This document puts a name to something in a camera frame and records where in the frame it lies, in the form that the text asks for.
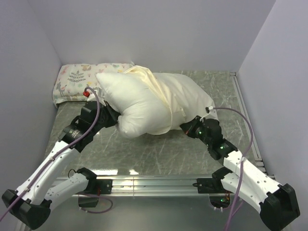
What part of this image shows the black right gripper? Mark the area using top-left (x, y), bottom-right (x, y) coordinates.
top-left (181, 115), bottom-right (212, 147)

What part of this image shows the cream satin pillowcase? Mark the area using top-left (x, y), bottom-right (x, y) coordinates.
top-left (119, 66), bottom-right (218, 136)

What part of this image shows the white pillow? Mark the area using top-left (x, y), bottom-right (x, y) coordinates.
top-left (96, 72), bottom-right (171, 139)

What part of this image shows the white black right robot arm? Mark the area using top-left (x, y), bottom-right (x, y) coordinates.
top-left (180, 116), bottom-right (300, 231)

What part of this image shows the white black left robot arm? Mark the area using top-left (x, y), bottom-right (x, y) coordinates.
top-left (1, 101), bottom-right (120, 230)

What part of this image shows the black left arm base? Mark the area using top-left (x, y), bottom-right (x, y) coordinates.
top-left (77, 179), bottom-right (114, 214)

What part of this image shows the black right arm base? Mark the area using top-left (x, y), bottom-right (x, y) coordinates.
top-left (193, 167), bottom-right (231, 211)

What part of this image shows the animal print patterned pillow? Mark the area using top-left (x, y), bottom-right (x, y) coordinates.
top-left (52, 62), bottom-right (134, 105)

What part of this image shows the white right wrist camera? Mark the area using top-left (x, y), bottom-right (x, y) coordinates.
top-left (200, 106), bottom-right (217, 121)

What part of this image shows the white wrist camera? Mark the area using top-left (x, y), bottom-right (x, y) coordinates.
top-left (200, 106), bottom-right (217, 121)
top-left (84, 87), bottom-right (106, 106)

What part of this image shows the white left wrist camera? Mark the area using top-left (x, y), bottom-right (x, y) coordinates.
top-left (84, 87), bottom-right (106, 106)

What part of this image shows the aluminium front mounting rail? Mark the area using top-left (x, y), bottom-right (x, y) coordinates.
top-left (52, 177), bottom-right (281, 198)

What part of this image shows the aluminium right side rail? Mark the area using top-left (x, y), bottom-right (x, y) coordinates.
top-left (230, 71), bottom-right (282, 188)

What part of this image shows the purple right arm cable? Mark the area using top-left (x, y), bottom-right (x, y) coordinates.
top-left (213, 107), bottom-right (254, 231)

